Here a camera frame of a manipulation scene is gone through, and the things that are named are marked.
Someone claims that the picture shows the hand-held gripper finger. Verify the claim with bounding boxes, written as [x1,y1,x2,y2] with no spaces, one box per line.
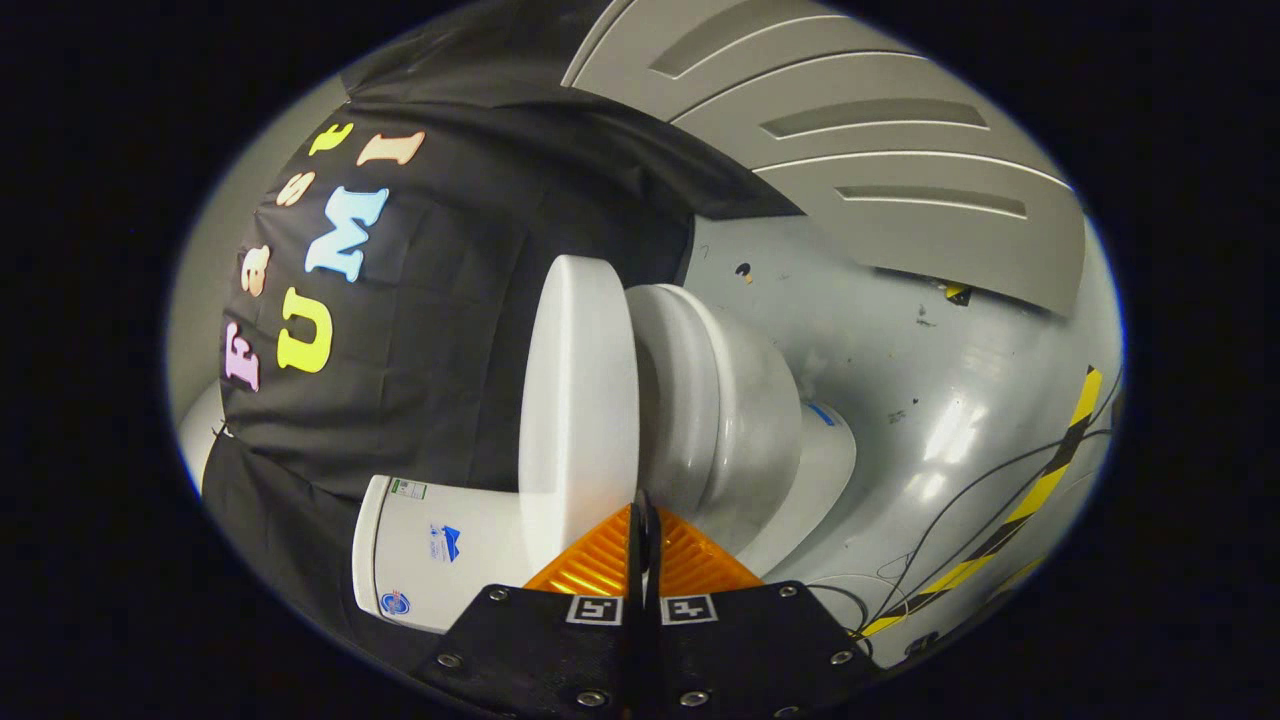
[644,490,882,720]
[415,490,645,720]

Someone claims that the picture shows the white toilet lid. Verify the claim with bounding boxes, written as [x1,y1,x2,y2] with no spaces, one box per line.
[517,254,642,573]

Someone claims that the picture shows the white toilet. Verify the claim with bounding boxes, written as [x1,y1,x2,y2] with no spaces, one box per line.
[351,284,859,635]

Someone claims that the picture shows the black backdrop cloth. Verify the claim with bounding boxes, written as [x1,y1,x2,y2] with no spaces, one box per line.
[200,0,807,683]

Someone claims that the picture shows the yellow black floor tape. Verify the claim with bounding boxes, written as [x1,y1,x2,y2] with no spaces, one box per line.
[858,366,1105,639]

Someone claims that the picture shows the white drawer cabinet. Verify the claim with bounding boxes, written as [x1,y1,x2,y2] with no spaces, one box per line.
[560,0,1089,319]

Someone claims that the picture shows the thin black floor cables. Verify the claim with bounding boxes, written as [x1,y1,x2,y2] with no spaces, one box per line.
[800,395,1117,656]

